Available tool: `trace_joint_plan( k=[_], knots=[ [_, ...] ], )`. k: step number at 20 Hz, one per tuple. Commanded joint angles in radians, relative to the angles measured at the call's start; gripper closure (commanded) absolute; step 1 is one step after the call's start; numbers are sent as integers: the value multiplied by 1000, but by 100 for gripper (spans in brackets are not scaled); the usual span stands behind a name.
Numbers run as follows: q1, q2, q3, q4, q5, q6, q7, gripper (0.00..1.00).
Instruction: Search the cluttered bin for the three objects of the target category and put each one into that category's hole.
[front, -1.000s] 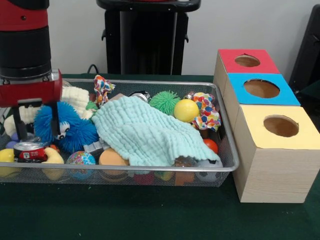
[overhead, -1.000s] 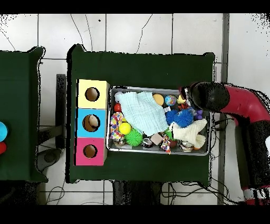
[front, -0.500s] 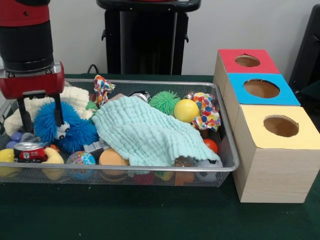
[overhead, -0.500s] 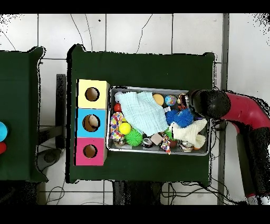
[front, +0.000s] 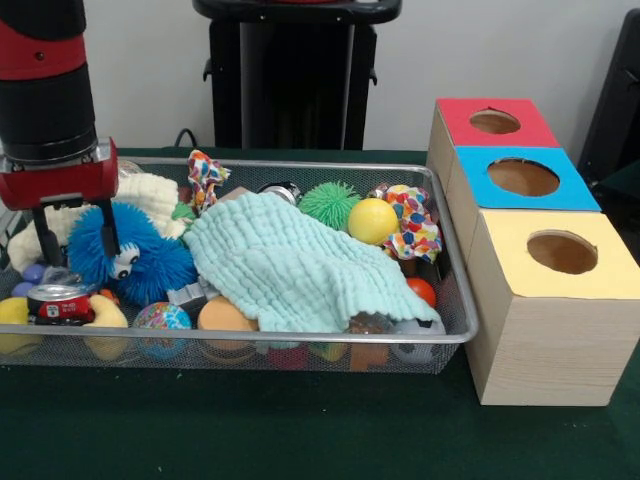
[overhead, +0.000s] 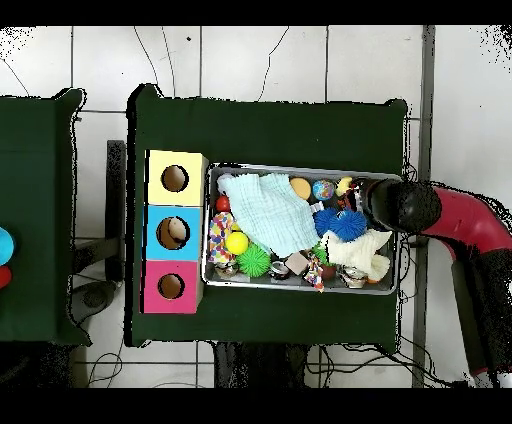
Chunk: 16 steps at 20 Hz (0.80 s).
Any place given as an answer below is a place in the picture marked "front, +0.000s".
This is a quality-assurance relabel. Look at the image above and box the dark green table cloth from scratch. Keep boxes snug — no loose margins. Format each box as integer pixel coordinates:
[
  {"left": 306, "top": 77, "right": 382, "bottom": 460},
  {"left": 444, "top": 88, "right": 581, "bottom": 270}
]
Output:
[{"left": 0, "top": 145, "right": 640, "bottom": 480}]

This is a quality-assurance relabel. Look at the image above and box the shallow wire mesh bin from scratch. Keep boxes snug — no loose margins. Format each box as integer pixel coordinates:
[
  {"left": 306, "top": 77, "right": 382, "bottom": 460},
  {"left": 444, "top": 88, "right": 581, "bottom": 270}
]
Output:
[{"left": 0, "top": 155, "right": 480, "bottom": 375}]

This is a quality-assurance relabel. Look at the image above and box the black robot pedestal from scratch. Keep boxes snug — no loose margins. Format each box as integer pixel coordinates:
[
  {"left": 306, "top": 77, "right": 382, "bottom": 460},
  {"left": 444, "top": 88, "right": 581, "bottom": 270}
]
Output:
[{"left": 192, "top": 0, "right": 404, "bottom": 151}]

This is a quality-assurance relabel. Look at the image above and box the large multicoloured patterned cloth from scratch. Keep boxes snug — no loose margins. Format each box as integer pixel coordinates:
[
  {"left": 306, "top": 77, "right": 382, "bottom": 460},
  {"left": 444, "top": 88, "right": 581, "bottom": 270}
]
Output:
[{"left": 367, "top": 183, "right": 444, "bottom": 264}]

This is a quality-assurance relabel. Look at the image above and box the black chair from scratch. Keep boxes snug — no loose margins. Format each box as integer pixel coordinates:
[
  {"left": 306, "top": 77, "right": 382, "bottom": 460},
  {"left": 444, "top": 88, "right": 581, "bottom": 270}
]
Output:
[{"left": 577, "top": 8, "right": 640, "bottom": 176}]

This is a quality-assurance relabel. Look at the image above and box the green spiky ball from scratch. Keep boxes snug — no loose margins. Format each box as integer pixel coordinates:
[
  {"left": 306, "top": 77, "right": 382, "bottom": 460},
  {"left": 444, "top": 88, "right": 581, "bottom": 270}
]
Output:
[{"left": 298, "top": 180, "right": 362, "bottom": 234}]

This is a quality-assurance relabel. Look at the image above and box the cream waffle cloth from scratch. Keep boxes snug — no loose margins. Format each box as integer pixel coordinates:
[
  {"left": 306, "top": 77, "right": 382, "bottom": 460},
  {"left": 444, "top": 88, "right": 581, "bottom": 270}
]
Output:
[{"left": 7, "top": 172, "right": 189, "bottom": 274}]

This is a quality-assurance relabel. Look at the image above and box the red soda can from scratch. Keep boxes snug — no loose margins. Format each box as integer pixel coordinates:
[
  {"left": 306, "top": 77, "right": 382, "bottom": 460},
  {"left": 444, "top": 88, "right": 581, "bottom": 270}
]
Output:
[{"left": 25, "top": 283, "right": 97, "bottom": 326}]

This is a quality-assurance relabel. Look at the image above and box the orange foam ball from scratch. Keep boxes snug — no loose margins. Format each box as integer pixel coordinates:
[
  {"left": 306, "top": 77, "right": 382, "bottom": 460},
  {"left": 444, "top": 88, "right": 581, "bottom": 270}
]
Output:
[{"left": 197, "top": 295, "right": 260, "bottom": 334}]

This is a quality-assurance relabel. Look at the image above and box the globe print ball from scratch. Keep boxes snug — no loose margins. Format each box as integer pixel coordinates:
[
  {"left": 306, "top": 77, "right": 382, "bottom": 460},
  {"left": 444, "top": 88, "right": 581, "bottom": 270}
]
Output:
[{"left": 132, "top": 301, "right": 193, "bottom": 331}]

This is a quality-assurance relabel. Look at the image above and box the wooden box with three holes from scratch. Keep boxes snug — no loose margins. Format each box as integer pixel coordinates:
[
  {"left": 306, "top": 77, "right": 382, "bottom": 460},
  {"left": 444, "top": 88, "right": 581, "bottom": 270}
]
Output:
[{"left": 426, "top": 97, "right": 640, "bottom": 407}]

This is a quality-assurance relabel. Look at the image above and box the blue spiky toy with eyes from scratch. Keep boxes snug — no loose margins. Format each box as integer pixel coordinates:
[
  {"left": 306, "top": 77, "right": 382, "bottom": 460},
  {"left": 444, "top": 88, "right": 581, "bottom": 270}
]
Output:
[{"left": 67, "top": 201, "right": 199, "bottom": 307}]

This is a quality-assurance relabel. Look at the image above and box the mint green waffle cloth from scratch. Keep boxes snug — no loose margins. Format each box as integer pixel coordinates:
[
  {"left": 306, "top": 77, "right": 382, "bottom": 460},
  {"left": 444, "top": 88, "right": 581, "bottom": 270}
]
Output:
[{"left": 182, "top": 192, "right": 442, "bottom": 335}]

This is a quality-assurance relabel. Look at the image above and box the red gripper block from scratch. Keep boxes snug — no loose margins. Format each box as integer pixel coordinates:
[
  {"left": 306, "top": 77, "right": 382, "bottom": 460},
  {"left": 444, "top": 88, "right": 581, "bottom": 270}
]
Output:
[{"left": 0, "top": 137, "right": 123, "bottom": 269}]

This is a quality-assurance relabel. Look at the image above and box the small knotted multicoloured cloth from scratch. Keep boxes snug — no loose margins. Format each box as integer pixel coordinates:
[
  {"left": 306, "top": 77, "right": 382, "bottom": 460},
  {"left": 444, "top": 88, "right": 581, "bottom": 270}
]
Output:
[{"left": 185, "top": 149, "right": 232, "bottom": 216}]

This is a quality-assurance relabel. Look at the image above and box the smooth yellow ball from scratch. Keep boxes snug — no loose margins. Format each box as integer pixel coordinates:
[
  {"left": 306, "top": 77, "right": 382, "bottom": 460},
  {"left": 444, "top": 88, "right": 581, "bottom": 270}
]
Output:
[{"left": 347, "top": 197, "right": 400, "bottom": 246}]

